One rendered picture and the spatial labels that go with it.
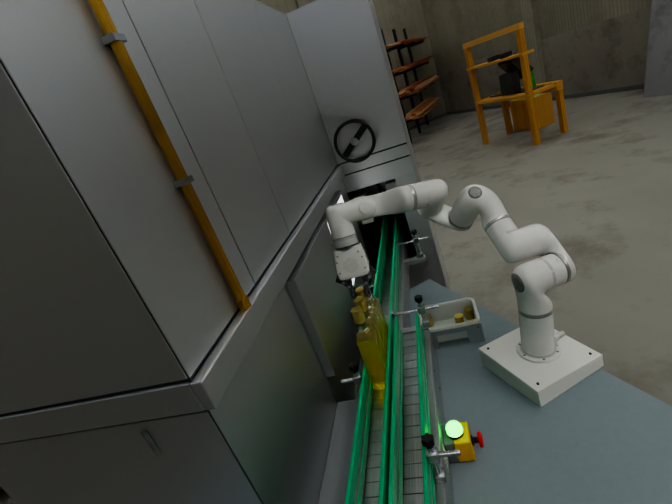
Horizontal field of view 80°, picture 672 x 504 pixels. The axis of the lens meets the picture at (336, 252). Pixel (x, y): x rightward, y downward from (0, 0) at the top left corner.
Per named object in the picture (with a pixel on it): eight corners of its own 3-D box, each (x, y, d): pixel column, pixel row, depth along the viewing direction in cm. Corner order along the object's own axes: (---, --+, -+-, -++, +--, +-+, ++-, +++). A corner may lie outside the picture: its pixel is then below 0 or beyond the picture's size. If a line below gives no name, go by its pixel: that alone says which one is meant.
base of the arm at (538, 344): (543, 329, 135) (541, 290, 129) (577, 347, 123) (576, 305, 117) (507, 348, 131) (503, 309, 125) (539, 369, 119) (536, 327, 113)
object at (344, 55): (359, 164, 279) (315, 27, 248) (412, 148, 269) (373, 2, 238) (347, 192, 216) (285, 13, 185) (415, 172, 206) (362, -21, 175)
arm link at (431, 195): (429, 218, 120) (418, 245, 133) (491, 204, 124) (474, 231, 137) (408, 178, 128) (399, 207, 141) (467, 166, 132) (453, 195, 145)
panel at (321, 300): (357, 254, 203) (335, 191, 191) (362, 252, 202) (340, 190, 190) (326, 377, 122) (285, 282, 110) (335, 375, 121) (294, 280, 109)
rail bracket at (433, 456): (434, 472, 94) (420, 430, 89) (466, 469, 92) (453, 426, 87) (436, 488, 90) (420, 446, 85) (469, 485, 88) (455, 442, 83)
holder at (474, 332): (411, 327, 170) (406, 312, 168) (477, 315, 163) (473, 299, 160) (411, 353, 155) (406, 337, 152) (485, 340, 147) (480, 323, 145)
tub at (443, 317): (423, 324, 169) (417, 307, 166) (477, 313, 163) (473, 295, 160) (425, 350, 153) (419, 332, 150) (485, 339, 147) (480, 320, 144)
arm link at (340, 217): (365, 195, 130) (374, 192, 121) (373, 226, 131) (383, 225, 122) (321, 207, 127) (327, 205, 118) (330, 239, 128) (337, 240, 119)
